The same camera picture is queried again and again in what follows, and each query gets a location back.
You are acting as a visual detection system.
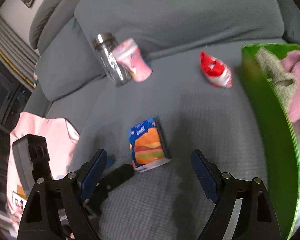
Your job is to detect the pale green knitted cloth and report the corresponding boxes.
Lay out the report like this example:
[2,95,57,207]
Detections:
[255,47,298,111]

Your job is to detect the dark tv cabinet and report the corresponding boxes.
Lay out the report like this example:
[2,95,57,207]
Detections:
[0,61,31,211]

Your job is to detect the clear glass jar metal lid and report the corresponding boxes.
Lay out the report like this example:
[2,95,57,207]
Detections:
[93,33,132,87]

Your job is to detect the pink plastic cup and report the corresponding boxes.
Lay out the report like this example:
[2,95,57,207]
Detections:
[111,38,152,82]

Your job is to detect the tissue pack with burger print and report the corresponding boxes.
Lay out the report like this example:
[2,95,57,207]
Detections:
[128,117,172,173]

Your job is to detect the red and white sock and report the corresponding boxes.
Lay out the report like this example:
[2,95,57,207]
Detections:
[200,51,233,88]

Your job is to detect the green storage box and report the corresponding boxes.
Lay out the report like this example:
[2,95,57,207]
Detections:
[237,43,300,239]

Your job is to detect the grey sofa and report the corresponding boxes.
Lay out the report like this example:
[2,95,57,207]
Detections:
[25,0,300,239]

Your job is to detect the pink plastic bag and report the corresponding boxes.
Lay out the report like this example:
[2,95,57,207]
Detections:
[6,112,79,231]

